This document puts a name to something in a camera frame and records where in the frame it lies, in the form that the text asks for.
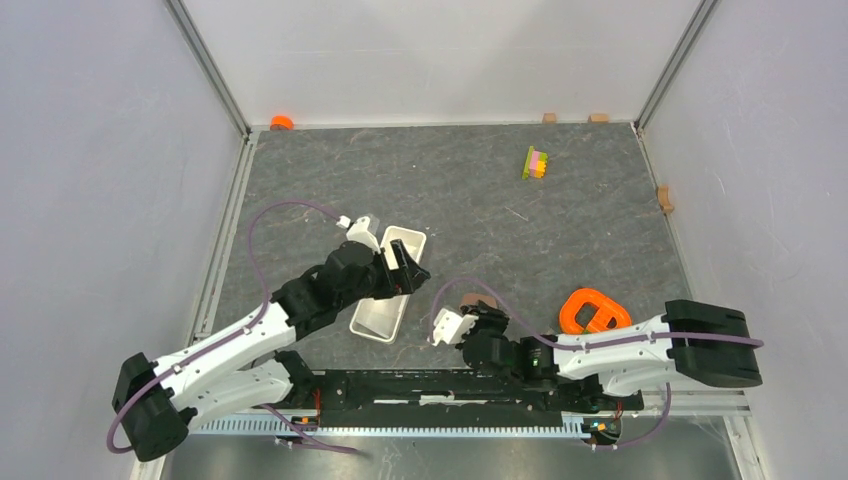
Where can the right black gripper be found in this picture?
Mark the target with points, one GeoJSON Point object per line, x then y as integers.
{"type": "Point", "coordinates": [489, 315]}

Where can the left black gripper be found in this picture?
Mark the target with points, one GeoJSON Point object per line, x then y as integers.
{"type": "Point", "coordinates": [405, 279]}

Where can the white rectangular tray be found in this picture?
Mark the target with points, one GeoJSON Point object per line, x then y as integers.
{"type": "Point", "coordinates": [379, 320]}

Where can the brown leather card holder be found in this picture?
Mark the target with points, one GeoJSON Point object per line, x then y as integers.
{"type": "Point", "coordinates": [474, 299]}

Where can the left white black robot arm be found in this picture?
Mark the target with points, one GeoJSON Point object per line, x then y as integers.
{"type": "Point", "coordinates": [158, 403]}

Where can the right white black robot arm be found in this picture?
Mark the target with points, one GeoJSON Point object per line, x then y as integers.
{"type": "Point", "coordinates": [705, 343]}

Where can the orange horseshoe toy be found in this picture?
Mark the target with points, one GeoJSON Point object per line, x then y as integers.
{"type": "Point", "coordinates": [588, 311]}

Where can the colourful toy brick stack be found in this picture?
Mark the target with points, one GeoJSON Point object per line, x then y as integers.
{"type": "Point", "coordinates": [535, 165]}

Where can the orange round cap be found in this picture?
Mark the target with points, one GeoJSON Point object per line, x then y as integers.
{"type": "Point", "coordinates": [280, 123]}

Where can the curved wooden piece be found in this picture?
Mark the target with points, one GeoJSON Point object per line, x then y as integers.
{"type": "Point", "coordinates": [664, 199]}

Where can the flat wooden block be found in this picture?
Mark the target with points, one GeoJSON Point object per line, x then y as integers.
{"type": "Point", "coordinates": [599, 118]}

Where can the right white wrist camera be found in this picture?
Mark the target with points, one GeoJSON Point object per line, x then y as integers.
{"type": "Point", "coordinates": [450, 326]}

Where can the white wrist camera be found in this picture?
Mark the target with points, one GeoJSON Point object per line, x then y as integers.
{"type": "Point", "coordinates": [450, 326]}
{"type": "Point", "coordinates": [361, 230]}

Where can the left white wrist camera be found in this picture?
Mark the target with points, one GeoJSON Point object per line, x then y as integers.
{"type": "Point", "coordinates": [361, 230]}

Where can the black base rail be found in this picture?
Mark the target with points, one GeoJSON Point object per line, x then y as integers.
{"type": "Point", "coordinates": [444, 398]}

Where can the blue-white cable duct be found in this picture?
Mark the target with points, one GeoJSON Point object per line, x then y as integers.
{"type": "Point", "coordinates": [267, 424]}

